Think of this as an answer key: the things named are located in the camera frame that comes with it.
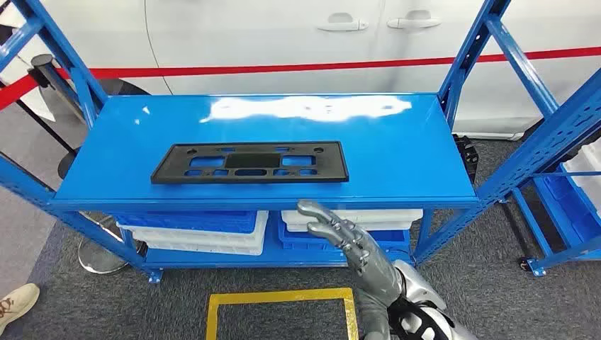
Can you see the yellow floor tape square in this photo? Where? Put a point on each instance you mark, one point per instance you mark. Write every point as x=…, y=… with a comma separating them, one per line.
x=281, y=296

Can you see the blue metal shelf rack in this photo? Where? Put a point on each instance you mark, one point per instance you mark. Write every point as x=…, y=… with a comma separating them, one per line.
x=281, y=126

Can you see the blue plastic crate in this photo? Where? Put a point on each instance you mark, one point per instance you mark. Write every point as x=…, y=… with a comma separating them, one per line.
x=300, y=241
x=188, y=221
x=570, y=206

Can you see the blue wheeled shelf rack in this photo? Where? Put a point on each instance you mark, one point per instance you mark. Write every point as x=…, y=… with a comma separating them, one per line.
x=530, y=220

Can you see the black textured flat object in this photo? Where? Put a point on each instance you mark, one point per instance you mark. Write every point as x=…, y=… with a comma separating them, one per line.
x=467, y=157

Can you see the black stanchion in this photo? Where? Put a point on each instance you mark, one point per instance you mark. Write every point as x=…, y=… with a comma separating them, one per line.
x=65, y=164

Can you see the black plastic panel part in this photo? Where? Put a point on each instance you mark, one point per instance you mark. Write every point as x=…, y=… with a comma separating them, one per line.
x=253, y=160

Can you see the stanchion with chrome base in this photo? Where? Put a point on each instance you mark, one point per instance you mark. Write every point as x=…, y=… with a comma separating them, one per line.
x=47, y=70

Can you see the red barrier belt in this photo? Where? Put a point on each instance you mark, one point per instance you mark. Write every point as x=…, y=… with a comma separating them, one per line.
x=281, y=69
x=16, y=91

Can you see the person's shoe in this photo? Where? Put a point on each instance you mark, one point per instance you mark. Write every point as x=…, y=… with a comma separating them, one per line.
x=18, y=302

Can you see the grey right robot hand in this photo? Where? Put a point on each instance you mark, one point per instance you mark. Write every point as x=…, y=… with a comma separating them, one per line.
x=371, y=267

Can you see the white car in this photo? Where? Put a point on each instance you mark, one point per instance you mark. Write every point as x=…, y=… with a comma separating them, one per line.
x=281, y=42

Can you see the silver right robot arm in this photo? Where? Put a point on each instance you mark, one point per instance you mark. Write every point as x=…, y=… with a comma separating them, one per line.
x=422, y=291

